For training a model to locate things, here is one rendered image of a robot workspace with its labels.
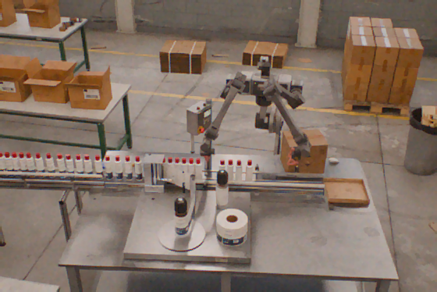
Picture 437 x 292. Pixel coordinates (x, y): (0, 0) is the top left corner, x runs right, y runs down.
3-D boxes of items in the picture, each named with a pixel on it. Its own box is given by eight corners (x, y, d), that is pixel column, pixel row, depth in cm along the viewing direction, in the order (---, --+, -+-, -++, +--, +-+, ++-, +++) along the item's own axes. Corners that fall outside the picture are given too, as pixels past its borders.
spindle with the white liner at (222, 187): (214, 209, 357) (215, 175, 341) (215, 201, 364) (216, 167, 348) (228, 210, 356) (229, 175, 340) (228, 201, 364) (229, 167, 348)
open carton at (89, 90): (65, 112, 494) (58, 77, 474) (82, 90, 537) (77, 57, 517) (104, 115, 491) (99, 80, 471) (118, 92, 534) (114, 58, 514)
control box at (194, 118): (186, 132, 367) (186, 108, 357) (201, 122, 378) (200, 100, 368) (197, 137, 362) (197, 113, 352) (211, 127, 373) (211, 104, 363)
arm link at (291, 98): (271, 72, 347) (259, 80, 351) (275, 87, 340) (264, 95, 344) (303, 96, 379) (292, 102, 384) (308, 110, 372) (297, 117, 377)
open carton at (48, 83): (23, 106, 505) (15, 72, 485) (47, 83, 549) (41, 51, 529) (66, 110, 499) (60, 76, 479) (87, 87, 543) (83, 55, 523)
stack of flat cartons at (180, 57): (159, 72, 767) (158, 52, 749) (166, 58, 812) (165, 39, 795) (201, 74, 760) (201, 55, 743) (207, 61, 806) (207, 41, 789)
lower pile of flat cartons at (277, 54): (241, 65, 793) (241, 51, 781) (248, 52, 837) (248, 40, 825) (282, 69, 779) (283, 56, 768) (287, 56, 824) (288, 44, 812)
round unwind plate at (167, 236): (154, 251, 322) (154, 249, 321) (161, 219, 348) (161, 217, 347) (203, 252, 320) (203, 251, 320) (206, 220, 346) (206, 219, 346)
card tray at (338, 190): (328, 202, 373) (328, 197, 370) (323, 181, 395) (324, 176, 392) (369, 204, 372) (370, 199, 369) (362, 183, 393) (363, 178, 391)
